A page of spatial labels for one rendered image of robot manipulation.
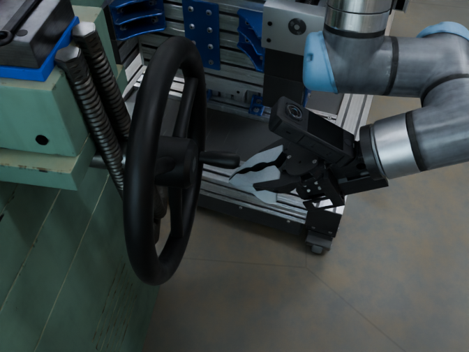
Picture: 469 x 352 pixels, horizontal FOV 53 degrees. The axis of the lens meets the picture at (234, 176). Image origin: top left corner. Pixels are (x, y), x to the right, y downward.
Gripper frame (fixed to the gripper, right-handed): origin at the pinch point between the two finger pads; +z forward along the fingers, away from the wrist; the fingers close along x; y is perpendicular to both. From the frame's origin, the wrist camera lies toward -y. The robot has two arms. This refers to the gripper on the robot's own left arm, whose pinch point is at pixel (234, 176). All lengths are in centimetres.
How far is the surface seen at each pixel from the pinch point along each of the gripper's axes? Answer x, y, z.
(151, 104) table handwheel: -11.8, -22.9, -6.7
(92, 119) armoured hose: -9.6, -22.4, 2.4
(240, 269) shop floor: 24, 61, 38
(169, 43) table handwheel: -3.2, -23.5, -6.6
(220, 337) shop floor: 3, 59, 40
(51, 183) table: -15.0, -20.3, 7.9
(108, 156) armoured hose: -9.3, -17.1, 5.1
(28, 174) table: -15.0, -22.3, 9.2
